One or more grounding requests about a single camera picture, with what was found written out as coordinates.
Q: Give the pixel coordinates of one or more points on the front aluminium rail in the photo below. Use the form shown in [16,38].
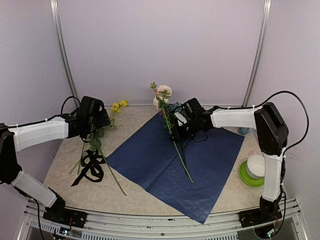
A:
[109,226]

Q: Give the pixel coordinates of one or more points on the blue fake rose bunch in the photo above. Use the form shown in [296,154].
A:
[173,108]

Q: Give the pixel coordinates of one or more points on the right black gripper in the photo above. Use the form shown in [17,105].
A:
[180,136]

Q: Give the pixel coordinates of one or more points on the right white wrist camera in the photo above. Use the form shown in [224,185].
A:
[181,120]

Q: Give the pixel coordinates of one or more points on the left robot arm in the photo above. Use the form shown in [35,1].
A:
[28,137]

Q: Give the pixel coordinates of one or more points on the pink fake rose bunch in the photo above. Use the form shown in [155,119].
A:
[160,101]

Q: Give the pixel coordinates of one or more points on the yellow fake flower stem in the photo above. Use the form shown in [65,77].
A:
[114,111]

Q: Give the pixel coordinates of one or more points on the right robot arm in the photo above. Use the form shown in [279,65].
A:
[272,134]

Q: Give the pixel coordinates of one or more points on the right aluminium frame post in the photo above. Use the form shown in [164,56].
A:
[258,52]

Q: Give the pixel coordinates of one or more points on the left aluminium frame post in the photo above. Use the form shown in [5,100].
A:
[54,5]

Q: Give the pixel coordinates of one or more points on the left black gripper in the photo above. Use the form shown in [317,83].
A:
[104,119]

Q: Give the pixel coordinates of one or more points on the aluminium frame post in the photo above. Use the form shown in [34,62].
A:
[258,52]
[54,5]

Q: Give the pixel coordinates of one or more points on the green plate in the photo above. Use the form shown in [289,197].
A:
[244,175]

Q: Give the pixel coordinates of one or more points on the white ceramic bowl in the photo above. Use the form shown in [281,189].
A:
[255,167]

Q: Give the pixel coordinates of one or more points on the light blue ceramic mug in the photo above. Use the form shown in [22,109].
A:
[244,131]

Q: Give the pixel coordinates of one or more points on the black ribbon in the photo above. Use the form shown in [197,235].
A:
[91,163]

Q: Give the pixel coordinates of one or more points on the blue wrapping paper sheet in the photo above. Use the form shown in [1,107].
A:
[149,159]

